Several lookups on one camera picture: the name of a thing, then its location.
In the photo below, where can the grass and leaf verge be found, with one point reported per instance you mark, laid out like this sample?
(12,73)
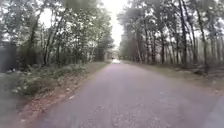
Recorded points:
(186,75)
(50,80)

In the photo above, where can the grey asphalt road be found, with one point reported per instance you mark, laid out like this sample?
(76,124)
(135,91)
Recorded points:
(130,96)

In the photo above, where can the row of trees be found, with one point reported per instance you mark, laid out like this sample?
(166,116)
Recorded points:
(166,33)
(66,33)

